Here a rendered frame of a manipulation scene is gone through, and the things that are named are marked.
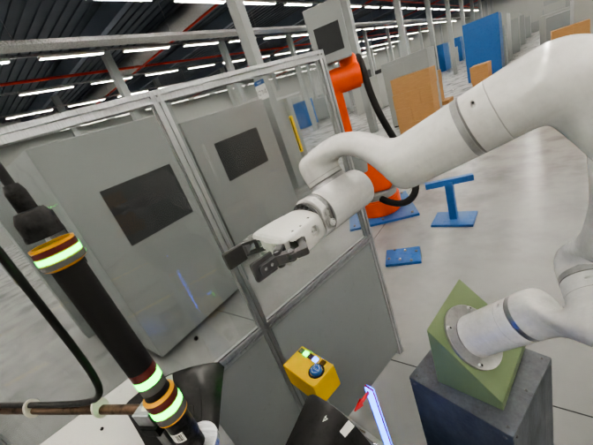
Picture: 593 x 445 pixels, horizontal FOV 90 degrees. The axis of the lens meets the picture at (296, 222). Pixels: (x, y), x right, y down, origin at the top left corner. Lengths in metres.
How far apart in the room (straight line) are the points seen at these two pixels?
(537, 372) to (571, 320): 0.42
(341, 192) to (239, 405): 1.21
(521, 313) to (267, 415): 1.22
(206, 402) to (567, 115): 0.73
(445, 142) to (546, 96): 0.11
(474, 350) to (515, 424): 0.19
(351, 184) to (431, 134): 0.19
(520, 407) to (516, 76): 0.89
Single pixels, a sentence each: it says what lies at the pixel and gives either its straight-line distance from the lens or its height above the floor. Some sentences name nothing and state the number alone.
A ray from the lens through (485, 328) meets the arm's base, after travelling 0.99.
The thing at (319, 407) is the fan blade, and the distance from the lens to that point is 0.83.
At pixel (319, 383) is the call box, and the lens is 1.06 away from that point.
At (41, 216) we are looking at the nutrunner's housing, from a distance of 0.40.
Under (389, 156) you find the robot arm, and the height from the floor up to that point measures 1.73.
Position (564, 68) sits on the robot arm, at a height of 1.80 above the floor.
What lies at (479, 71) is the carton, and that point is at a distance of 9.40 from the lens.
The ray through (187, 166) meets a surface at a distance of 1.19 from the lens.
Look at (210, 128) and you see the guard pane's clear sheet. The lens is 1.26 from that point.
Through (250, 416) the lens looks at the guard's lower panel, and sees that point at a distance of 1.65.
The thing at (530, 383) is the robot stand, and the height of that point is 0.93.
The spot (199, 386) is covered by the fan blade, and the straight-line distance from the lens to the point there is 0.71.
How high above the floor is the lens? 1.86
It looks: 21 degrees down
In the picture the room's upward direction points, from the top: 20 degrees counter-clockwise
